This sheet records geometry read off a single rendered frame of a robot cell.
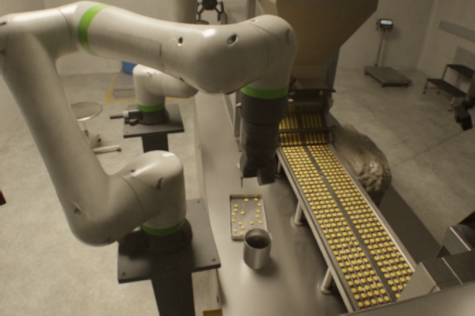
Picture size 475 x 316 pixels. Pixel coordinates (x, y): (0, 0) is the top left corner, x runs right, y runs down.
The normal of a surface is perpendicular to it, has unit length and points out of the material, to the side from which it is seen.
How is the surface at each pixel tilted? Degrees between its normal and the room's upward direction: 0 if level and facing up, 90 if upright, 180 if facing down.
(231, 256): 0
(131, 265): 0
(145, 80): 88
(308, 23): 118
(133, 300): 0
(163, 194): 85
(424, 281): 90
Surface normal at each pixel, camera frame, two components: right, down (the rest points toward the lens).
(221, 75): 0.07, 0.59
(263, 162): 0.26, 0.46
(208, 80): -0.25, 0.64
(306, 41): 0.12, 0.86
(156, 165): 0.15, -0.79
